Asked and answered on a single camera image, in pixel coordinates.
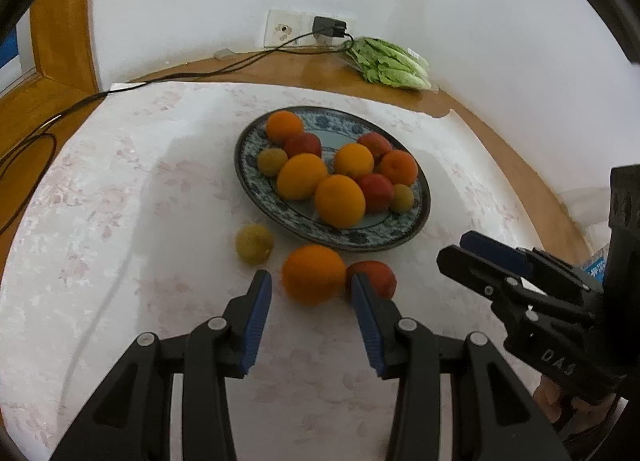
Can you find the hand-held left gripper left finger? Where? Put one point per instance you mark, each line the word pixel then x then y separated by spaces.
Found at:
pixel 256 321

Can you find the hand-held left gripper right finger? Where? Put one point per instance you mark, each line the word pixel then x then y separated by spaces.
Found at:
pixel 365 326

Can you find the white plastic bag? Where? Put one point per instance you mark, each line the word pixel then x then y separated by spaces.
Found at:
pixel 585 211

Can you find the person's right hand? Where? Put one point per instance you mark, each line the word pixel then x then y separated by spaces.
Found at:
pixel 547 396

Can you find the blue patterned ceramic plate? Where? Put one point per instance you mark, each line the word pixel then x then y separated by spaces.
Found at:
pixel 380 233

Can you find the blue white packet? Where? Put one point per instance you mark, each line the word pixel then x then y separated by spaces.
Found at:
pixel 595 266

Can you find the small green round fruit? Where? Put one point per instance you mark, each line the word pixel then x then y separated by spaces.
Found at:
pixel 255 243
pixel 272 162
pixel 402 198

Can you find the black plug-in charger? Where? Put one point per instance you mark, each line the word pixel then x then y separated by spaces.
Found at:
pixel 330 27

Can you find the window glass pane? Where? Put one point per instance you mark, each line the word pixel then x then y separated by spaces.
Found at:
pixel 7 53

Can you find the bagged romaine lettuce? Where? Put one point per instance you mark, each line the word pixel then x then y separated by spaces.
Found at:
pixel 395 63

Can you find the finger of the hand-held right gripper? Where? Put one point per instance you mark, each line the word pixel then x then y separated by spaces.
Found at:
pixel 465 261
pixel 492 248

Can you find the white floral table cover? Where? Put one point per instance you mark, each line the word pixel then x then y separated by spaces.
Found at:
pixel 150 241

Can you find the red apple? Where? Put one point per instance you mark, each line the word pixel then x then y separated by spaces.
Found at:
pixel 303 145
pixel 375 277
pixel 375 143
pixel 376 192

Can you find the wooden window frame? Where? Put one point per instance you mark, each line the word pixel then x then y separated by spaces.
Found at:
pixel 55 41

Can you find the orange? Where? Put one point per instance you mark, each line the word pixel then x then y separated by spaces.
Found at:
pixel 353 161
pixel 340 201
pixel 302 176
pixel 284 126
pixel 313 274
pixel 397 167

